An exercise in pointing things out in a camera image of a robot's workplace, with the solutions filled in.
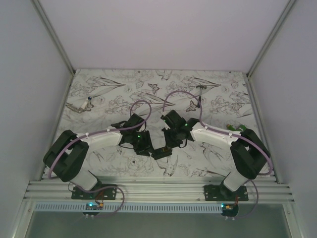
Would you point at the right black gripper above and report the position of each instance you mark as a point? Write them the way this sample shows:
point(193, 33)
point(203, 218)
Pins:
point(168, 143)

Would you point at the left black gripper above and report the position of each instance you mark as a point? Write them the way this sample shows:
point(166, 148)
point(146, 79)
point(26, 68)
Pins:
point(145, 148)

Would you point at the black fuse box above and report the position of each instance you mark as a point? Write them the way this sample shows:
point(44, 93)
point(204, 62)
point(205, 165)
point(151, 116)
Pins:
point(161, 153)

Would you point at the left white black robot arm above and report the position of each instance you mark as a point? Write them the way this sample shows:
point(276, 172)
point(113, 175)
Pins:
point(66, 156)

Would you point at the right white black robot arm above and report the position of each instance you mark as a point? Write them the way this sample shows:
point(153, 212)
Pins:
point(248, 152)

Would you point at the floral patterned table mat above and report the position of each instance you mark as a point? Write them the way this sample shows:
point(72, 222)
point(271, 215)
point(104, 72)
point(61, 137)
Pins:
point(149, 93)

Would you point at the small black hammer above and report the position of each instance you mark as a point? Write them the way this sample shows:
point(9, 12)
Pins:
point(201, 88)

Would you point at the metal clip with blue bead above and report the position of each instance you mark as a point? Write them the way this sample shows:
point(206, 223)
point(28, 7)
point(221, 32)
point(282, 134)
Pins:
point(81, 105)

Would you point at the green plastic connector part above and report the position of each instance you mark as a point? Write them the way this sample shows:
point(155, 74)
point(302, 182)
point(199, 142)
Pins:
point(239, 127)

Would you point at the left small circuit board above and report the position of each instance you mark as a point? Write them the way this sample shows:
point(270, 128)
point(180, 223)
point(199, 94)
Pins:
point(94, 206)

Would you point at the small circuit board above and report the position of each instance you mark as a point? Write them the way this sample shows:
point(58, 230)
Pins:
point(229, 207)
point(94, 206)

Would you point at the right small circuit board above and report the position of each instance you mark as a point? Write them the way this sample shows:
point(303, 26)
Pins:
point(229, 207)

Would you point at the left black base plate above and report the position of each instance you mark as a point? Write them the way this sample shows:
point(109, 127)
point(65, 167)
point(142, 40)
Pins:
point(105, 194)

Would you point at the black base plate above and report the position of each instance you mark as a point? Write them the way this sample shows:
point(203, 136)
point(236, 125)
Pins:
point(213, 193)
point(105, 194)

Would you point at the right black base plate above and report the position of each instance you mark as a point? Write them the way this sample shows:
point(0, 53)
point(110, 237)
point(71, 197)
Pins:
point(213, 193)

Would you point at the aluminium rail frame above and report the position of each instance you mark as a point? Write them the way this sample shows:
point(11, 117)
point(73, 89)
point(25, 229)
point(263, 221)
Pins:
point(164, 189)

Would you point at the grey slotted cable duct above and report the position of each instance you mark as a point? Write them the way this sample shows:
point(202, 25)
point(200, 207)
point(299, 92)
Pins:
point(131, 207)

